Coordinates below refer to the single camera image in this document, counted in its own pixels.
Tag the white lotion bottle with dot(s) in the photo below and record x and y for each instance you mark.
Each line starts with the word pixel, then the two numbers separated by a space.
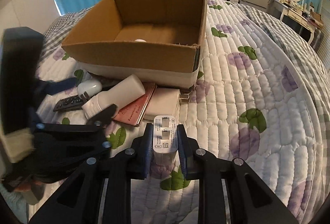
pixel 122 94

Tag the black remote control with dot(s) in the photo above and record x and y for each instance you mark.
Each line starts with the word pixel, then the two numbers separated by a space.
pixel 69 104

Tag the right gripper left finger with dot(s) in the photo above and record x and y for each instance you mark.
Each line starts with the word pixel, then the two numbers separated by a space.
pixel 100 189

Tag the open cardboard box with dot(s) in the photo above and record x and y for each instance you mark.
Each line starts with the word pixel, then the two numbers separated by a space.
pixel 159 41

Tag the small white wall charger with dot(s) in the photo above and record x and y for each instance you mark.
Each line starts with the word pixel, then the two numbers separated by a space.
pixel 165 141

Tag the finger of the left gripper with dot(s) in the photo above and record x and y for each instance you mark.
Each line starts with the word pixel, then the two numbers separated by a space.
pixel 94 124
pixel 54 87

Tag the white dressing table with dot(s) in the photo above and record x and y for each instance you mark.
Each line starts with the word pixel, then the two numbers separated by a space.
pixel 301 23

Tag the grey checkered bed sheet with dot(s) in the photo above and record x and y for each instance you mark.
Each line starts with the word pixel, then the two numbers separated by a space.
pixel 296 33

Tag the large white power adapter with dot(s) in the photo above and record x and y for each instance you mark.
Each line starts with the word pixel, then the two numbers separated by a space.
pixel 165 102

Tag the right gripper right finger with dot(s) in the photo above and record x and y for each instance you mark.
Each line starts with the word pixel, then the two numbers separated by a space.
pixel 228 190

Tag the white earbuds case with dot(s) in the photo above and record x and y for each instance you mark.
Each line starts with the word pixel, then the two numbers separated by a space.
pixel 92 87

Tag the pink booklet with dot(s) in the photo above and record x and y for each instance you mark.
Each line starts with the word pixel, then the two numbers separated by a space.
pixel 133 113

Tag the white floral quilted blanket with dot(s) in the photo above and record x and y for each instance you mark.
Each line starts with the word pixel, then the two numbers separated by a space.
pixel 262 95

